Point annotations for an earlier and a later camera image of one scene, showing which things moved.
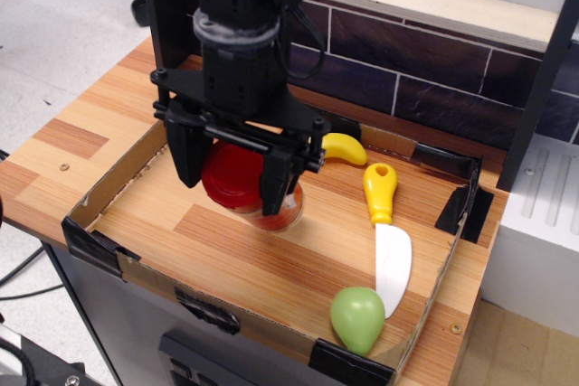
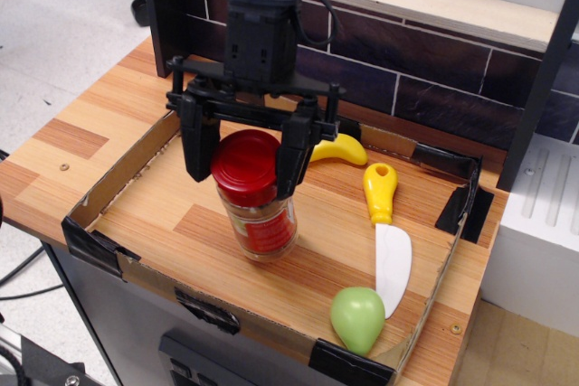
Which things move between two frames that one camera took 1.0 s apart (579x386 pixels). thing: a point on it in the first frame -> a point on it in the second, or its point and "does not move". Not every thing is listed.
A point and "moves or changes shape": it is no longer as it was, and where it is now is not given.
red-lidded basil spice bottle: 232,178 moves or changes shape
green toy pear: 357,315 does not move
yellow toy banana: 340,145 does not move
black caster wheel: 139,10 does not move
